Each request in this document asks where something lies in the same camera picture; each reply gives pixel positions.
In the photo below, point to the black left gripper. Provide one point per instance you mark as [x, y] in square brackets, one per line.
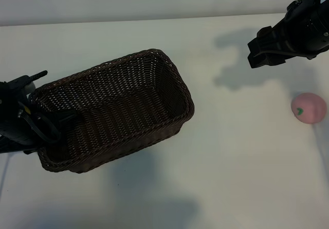
[38, 126]

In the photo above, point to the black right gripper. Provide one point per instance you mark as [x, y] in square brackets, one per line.
[293, 34]

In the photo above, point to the dark brown wicker basket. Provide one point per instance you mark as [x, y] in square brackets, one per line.
[115, 105]

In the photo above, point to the pink peach with green mark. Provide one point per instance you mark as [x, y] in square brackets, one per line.
[308, 109]

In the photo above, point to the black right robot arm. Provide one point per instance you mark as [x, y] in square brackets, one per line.
[321, 23]

